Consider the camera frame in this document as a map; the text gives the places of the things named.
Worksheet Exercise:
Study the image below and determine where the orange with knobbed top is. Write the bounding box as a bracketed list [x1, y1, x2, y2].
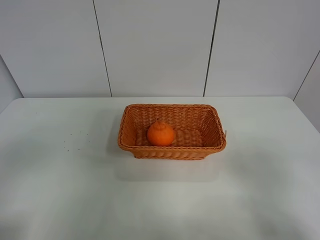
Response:
[147, 119, 174, 147]

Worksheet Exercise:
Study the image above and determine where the orange woven basket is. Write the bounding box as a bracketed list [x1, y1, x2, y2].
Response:
[117, 104, 227, 160]

